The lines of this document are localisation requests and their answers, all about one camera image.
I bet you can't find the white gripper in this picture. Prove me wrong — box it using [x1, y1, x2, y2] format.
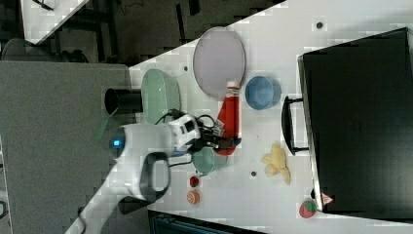
[168, 114, 242, 153]

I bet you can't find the red ketchup bottle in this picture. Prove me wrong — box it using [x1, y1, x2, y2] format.
[215, 81, 241, 156]

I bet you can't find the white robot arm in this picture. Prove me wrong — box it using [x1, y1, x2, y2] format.
[64, 109, 241, 234]

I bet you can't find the lavender round plate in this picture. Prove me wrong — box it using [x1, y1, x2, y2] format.
[193, 27, 245, 100]

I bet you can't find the green metal mug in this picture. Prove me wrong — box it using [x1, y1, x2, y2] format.
[193, 147, 228, 176]

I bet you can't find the red toy strawberry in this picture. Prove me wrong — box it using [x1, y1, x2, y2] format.
[189, 175, 200, 187]

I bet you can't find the peeled toy banana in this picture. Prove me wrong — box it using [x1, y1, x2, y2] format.
[260, 143, 291, 184]

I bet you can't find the blue plastic bowl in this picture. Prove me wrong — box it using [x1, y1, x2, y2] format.
[244, 76, 282, 110]

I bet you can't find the orange slice toy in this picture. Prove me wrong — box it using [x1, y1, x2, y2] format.
[187, 190, 200, 205]

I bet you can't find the green perforated colander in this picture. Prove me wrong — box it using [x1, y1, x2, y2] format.
[141, 69, 181, 124]

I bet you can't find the pink toy strawberry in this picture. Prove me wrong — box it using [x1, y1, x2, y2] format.
[299, 200, 318, 218]

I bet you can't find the black round pot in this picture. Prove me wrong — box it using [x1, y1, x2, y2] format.
[104, 89, 143, 114]

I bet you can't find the silver black toaster oven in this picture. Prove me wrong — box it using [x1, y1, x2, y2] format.
[297, 27, 413, 223]

